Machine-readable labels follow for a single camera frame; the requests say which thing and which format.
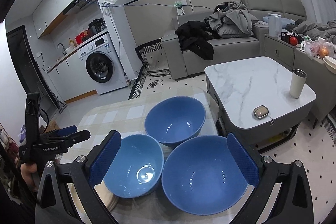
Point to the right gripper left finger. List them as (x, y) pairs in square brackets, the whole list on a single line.
[(55, 204)]

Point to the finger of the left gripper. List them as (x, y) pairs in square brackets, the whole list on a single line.
[(75, 138), (65, 131)]

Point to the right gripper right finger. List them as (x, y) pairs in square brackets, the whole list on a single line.
[(293, 203)]

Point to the large blue bowl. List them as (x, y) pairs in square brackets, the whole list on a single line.
[(201, 177)]

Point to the person's left hand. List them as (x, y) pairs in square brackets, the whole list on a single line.
[(26, 171)]

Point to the cardboard box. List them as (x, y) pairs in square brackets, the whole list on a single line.
[(52, 126)]

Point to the checked tablecloth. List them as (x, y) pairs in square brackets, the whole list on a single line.
[(127, 118)]

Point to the blue bowl right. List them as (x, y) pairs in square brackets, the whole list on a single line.
[(137, 167)]

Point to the kitchen faucet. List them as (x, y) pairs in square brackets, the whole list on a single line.
[(60, 45)]

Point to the white washing machine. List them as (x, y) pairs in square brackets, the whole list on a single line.
[(102, 64)]

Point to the red box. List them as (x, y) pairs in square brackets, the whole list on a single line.
[(83, 36)]

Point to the small earbuds case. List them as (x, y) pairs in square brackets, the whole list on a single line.
[(261, 112)]

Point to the blue bowl far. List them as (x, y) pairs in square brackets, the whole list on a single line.
[(175, 120)]

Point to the black rice cooker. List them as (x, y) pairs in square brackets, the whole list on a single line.
[(97, 25)]

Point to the black patterned rug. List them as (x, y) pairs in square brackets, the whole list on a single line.
[(154, 64)]

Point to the marble coffee table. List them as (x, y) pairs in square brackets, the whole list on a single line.
[(241, 86)]

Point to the range hood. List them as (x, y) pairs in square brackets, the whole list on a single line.
[(77, 5)]

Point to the cream tumbler cup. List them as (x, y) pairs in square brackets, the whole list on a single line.
[(298, 80)]

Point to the grey side cabinet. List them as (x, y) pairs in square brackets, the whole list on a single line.
[(319, 78)]

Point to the black jacket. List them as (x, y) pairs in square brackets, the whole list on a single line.
[(193, 36)]

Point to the red apple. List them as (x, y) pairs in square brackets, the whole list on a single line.
[(293, 41)]

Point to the grey sofa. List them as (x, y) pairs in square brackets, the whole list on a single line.
[(186, 63)]

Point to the grey clothes pile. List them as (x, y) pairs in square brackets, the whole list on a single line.
[(231, 20)]

